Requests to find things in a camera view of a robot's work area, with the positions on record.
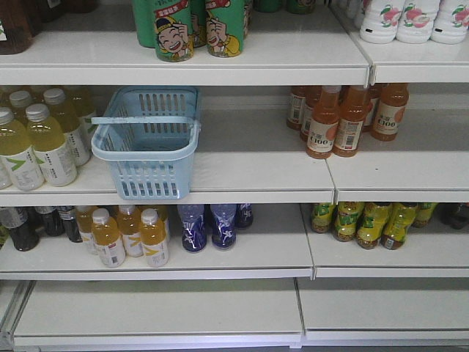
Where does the orange C100 juice bottle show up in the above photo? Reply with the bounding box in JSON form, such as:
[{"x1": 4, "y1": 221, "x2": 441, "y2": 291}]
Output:
[
  {"x1": 286, "y1": 86, "x2": 307, "y2": 131},
  {"x1": 371, "y1": 83, "x2": 409, "y2": 142},
  {"x1": 306, "y1": 85, "x2": 341, "y2": 159},
  {"x1": 333, "y1": 85, "x2": 370, "y2": 157}
]

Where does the blue sports drink bottle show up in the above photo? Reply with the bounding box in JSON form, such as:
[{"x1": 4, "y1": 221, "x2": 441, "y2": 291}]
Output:
[
  {"x1": 177, "y1": 204, "x2": 207, "y2": 253},
  {"x1": 210, "y1": 204, "x2": 237, "y2": 249},
  {"x1": 234, "y1": 203, "x2": 254, "y2": 229}
]

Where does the green cartoon drink can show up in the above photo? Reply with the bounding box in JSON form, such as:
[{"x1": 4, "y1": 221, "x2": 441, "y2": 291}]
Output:
[
  {"x1": 151, "y1": 0, "x2": 193, "y2": 62},
  {"x1": 205, "y1": 0, "x2": 244, "y2": 58}
]

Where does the white peach drink bottle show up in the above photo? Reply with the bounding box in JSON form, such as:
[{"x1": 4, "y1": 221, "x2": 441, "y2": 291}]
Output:
[
  {"x1": 430, "y1": 0, "x2": 468, "y2": 45},
  {"x1": 360, "y1": 0, "x2": 405, "y2": 44},
  {"x1": 396, "y1": 0, "x2": 440, "y2": 44}
]

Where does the yellow lemon tea bottle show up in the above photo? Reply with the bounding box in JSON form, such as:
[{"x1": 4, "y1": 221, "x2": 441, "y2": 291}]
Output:
[
  {"x1": 356, "y1": 202, "x2": 392, "y2": 249},
  {"x1": 380, "y1": 202, "x2": 418, "y2": 250},
  {"x1": 311, "y1": 202, "x2": 336, "y2": 233},
  {"x1": 333, "y1": 202, "x2": 365, "y2": 242},
  {"x1": 413, "y1": 202, "x2": 438, "y2": 228}
]

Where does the orange drink bottle white label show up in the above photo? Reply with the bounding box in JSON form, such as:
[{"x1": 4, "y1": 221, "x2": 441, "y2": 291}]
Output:
[
  {"x1": 139, "y1": 208, "x2": 169, "y2": 268},
  {"x1": 75, "y1": 205, "x2": 98, "y2": 255},
  {"x1": 117, "y1": 205, "x2": 143, "y2": 257},
  {"x1": 92, "y1": 208, "x2": 125, "y2": 268}
]

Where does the cola bottle red label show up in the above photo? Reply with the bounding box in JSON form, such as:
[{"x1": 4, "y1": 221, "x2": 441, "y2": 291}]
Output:
[{"x1": 440, "y1": 202, "x2": 468, "y2": 230}]

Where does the light blue plastic basket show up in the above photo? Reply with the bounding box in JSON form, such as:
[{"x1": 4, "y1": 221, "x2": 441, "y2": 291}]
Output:
[{"x1": 92, "y1": 86, "x2": 202, "y2": 200}]

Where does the white metal shelf unit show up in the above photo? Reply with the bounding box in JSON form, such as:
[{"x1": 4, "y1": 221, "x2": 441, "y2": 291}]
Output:
[{"x1": 1, "y1": 1, "x2": 468, "y2": 351}]

